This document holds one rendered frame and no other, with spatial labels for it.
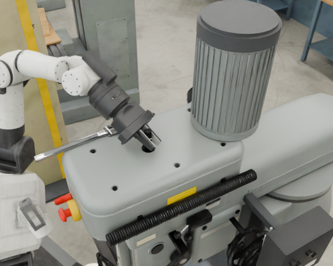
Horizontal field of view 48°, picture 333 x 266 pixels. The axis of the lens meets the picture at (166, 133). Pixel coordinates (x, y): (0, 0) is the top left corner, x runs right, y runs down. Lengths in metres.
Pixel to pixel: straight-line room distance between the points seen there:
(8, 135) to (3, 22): 1.42
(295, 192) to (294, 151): 0.19
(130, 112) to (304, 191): 0.73
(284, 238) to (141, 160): 0.43
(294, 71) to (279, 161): 3.89
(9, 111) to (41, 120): 1.81
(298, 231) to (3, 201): 0.88
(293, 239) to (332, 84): 4.05
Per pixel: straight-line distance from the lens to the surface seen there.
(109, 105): 0.95
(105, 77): 0.95
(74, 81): 0.96
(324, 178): 1.49
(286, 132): 1.31
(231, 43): 0.85
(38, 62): 1.07
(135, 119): 0.96
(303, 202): 1.43
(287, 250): 1.05
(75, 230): 3.17
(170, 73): 4.75
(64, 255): 2.59
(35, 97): 2.88
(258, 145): 1.23
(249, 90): 0.93
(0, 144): 1.28
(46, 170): 3.36
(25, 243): 1.33
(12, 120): 1.23
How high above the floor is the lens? 2.59
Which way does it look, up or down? 42 degrees down
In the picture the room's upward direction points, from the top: 1 degrees clockwise
